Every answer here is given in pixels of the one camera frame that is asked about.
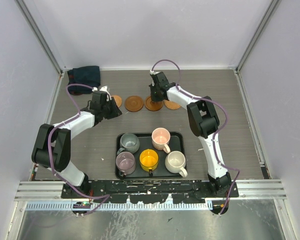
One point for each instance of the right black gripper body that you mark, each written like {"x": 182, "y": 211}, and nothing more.
{"x": 154, "y": 96}

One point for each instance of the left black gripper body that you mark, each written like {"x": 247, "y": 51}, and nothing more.
{"x": 109, "y": 110}

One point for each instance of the woven rattan coaster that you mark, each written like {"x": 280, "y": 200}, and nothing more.
{"x": 117, "y": 99}
{"x": 171, "y": 105}

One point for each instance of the brown wooden saucer coaster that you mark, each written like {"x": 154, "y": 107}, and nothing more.
{"x": 134, "y": 103}
{"x": 151, "y": 105}

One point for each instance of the pink ceramic mug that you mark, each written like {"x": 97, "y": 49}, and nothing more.
{"x": 160, "y": 139}

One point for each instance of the cream ceramic mug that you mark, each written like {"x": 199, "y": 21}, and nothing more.
{"x": 175, "y": 162}

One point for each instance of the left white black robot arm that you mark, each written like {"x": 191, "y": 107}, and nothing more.
{"x": 52, "y": 147}

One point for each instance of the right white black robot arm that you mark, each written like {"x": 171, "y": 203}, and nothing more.
{"x": 204, "y": 124}

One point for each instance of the dark blue folded cloth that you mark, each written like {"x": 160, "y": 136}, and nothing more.
{"x": 86, "y": 75}

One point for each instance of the grey ceramic mug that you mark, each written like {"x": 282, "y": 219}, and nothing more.
{"x": 129, "y": 142}

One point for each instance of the lilac ceramic mug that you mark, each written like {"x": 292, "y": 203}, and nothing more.
{"x": 125, "y": 163}

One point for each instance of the yellow ceramic mug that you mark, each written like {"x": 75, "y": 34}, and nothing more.
{"x": 149, "y": 161}

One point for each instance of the black serving tray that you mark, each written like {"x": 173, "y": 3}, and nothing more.
{"x": 160, "y": 173}

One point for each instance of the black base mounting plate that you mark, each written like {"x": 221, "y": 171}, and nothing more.
{"x": 154, "y": 191}

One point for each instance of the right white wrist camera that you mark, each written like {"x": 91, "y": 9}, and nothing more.
{"x": 153, "y": 77}

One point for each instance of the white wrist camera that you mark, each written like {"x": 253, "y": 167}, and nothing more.
{"x": 153, "y": 77}
{"x": 103, "y": 89}

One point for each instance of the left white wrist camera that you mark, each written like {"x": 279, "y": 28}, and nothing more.
{"x": 103, "y": 89}

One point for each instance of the white slotted cable duct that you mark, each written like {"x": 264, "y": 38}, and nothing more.
{"x": 76, "y": 206}

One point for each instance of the aluminium frame rail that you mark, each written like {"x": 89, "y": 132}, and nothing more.
{"x": 56, "y": 190}

